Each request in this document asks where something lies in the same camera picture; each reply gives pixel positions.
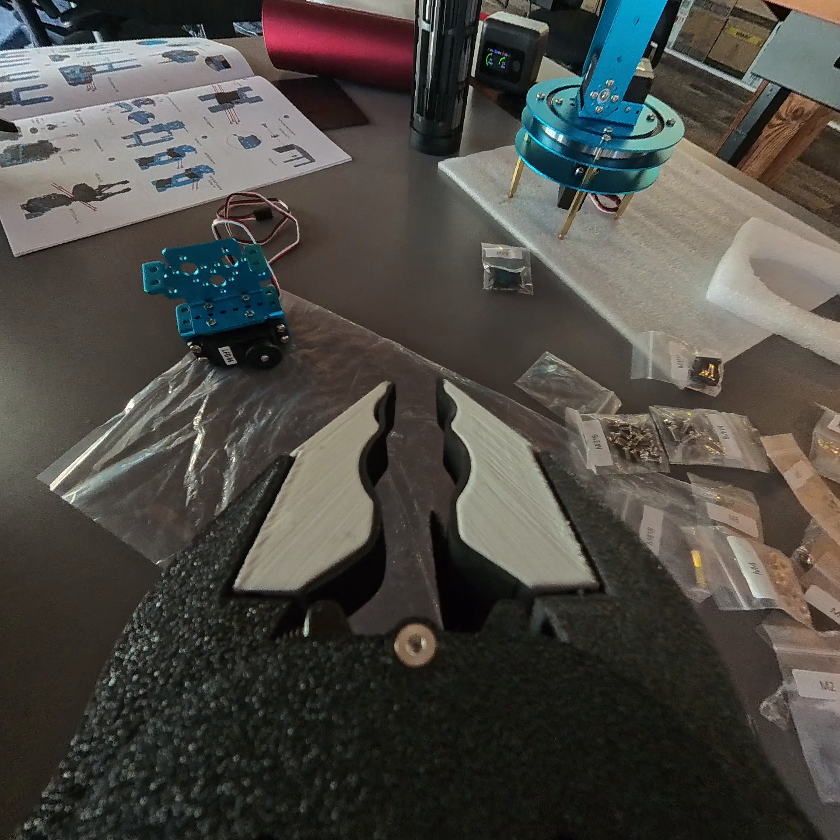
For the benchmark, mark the wooden table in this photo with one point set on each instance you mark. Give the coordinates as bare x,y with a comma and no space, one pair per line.
781,124

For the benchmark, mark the small bag of black parts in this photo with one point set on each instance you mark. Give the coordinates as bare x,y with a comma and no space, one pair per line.
505,272

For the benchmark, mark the blue toy robot arm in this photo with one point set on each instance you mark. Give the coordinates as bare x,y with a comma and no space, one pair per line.
590,144

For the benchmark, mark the stack of cardboard boxes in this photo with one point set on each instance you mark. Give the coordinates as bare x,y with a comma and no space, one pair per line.
709,33

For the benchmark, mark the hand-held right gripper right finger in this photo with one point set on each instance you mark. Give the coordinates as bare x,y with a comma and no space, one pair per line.
518,518

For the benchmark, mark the blue servo bracket assembly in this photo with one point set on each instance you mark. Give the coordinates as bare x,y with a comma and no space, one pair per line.
216,289

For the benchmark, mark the white foam sheet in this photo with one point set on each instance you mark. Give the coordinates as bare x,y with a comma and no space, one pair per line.
656,262

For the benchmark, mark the pile of small screw bags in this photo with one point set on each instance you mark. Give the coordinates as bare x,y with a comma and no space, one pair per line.
617,439

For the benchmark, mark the large clear plastic bag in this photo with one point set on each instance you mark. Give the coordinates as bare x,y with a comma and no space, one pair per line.
295,394

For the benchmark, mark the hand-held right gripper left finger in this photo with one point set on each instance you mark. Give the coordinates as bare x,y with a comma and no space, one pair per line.
315,525

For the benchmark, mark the black tumbler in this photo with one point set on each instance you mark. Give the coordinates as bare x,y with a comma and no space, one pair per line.
443,79

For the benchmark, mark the open instruction booklet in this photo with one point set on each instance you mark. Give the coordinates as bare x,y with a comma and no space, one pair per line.
197,131

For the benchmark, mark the grey desk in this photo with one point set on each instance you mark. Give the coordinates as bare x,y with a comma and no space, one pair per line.
394,229

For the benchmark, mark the white foam block with hole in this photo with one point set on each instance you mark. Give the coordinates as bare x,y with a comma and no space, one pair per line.
735,289

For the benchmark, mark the red metallic cylinder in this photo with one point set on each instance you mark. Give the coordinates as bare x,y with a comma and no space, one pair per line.
341,46

